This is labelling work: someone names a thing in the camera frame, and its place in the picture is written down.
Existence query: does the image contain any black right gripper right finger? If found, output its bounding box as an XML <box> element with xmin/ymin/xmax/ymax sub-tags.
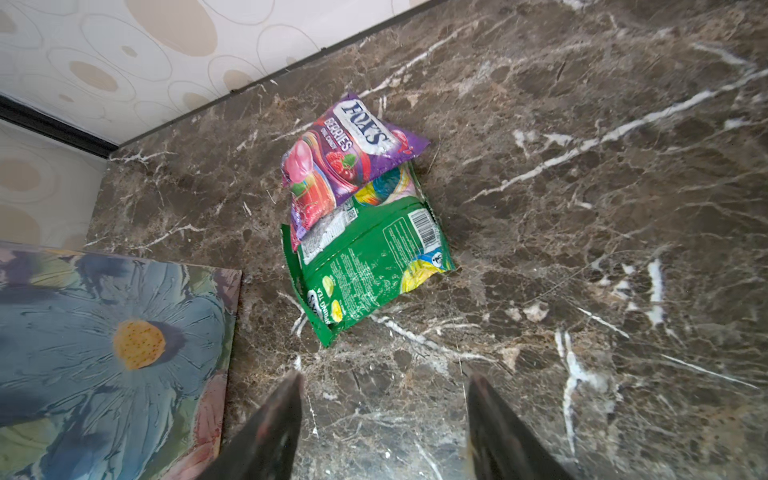
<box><xmin>466</xmin><ymin>374</ymin><xmax>572</xmax><ymax>480</ymax></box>

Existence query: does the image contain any green spring tea snack bag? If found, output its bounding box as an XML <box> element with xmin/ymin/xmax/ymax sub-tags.
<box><xmin>281</xmin><ymin>163</ymin><xmax>455</xmax><ymax>347</ymax></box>

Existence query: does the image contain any floral paper bag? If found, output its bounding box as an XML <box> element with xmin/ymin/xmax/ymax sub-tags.
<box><xmin>1</xmin><ymin>242</ymin><xmax>241</xmax><ymax>479</ymax></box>

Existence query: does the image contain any black corner frame post left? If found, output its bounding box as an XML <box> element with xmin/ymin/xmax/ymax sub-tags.
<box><xmin>1</xmin><ymin>95</ymin><xmax>119</xmax><ymax>159</ymax></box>

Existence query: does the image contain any purple pink snack bag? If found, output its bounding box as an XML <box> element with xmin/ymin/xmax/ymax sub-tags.
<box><xmin>281</xmin><ymin>93</ymin><xmax>429</xmax><ymax>248</ymax></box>

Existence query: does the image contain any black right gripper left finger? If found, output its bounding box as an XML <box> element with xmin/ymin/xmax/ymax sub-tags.
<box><xmin>199</xmin><ymin>371</ymin><xmax>304</xmax><ymax>480</ymax></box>

